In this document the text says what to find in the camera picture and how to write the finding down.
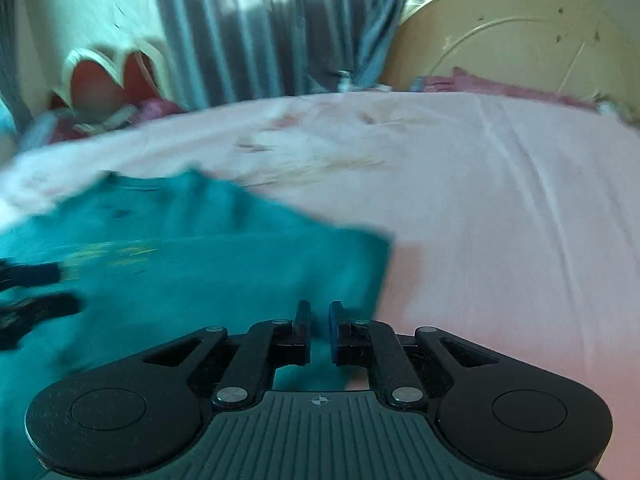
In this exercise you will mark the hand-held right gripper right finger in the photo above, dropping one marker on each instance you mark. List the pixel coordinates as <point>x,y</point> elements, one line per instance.
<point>334,335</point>

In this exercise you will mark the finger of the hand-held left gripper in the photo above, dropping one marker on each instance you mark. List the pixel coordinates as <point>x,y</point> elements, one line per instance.
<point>35,274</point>
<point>45,307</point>

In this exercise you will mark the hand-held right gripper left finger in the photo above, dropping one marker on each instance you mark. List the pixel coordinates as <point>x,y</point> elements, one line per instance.
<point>303,332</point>

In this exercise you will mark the teal shirt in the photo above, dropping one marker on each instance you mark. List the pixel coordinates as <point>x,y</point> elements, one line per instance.
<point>210,260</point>

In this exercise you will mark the pile of mixed clothes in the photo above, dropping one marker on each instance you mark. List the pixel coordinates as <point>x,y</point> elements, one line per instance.
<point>100,122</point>

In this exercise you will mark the pink floral bed sheet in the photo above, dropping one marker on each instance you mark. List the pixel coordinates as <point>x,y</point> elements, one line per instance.
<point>475,200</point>

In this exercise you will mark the red heart-shaped headboard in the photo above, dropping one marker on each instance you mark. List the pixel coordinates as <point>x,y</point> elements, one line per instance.
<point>100,85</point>

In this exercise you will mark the pink ruffled pillow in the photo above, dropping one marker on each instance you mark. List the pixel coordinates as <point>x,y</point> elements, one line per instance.
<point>500,85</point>

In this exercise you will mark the grey-blue curtain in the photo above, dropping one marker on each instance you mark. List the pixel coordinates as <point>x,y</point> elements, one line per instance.
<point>260,25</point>

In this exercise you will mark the cream round headboard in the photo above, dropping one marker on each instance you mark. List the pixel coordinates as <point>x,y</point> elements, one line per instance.
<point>510,35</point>

